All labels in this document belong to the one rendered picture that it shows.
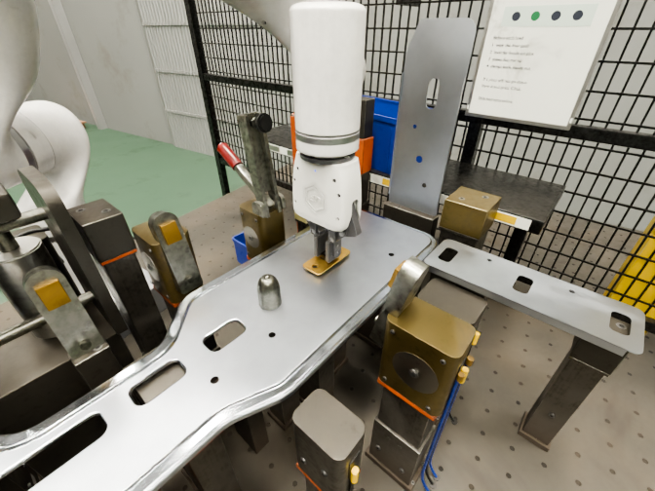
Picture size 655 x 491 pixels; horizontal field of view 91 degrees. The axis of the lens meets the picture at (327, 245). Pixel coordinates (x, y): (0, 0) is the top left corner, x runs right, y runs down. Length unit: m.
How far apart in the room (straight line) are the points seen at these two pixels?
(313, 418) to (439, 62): 0.57
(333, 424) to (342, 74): 0.37
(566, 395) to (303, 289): 0.44
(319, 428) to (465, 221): 0.44
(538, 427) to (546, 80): 0.68
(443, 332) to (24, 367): 0.52
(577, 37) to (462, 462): 0.82
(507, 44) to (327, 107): 0.58
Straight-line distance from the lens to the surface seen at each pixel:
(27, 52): 0.70
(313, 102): 0.40
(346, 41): 0.39
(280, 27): 0.51
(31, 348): 0.61
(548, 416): 0.72
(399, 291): 0.37
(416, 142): 0.68
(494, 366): 0.85
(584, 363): 0.61
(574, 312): 0.57
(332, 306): 0.46
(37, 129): 0.79
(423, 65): 0.66
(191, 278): 0.54
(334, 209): 0.44
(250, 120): 0.56
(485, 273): 0.58
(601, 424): 0.88
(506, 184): 0.85
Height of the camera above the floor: 1.33
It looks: 34 degrees down
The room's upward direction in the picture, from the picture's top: straight up
